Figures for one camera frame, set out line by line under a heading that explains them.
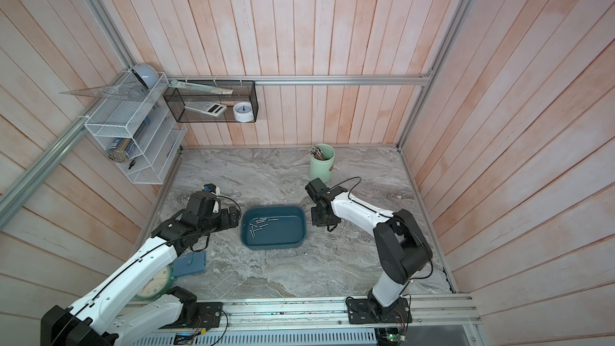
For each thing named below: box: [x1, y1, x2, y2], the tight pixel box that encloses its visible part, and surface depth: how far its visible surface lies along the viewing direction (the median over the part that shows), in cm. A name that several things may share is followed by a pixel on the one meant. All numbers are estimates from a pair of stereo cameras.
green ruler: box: [168, 80, 234, 95], surface depth 93 cm
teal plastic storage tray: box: [240, 205, 307, 250], surface depth 94 cm
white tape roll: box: [233, 101, 254, 123], surface depth 97 cm
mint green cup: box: [309, 143, 336, 184], surface depth 99 cm
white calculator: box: [184, 101, 228, 117], surface depth 100 cm
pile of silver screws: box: [249, 217, 280, 238], surface depth 95 cm
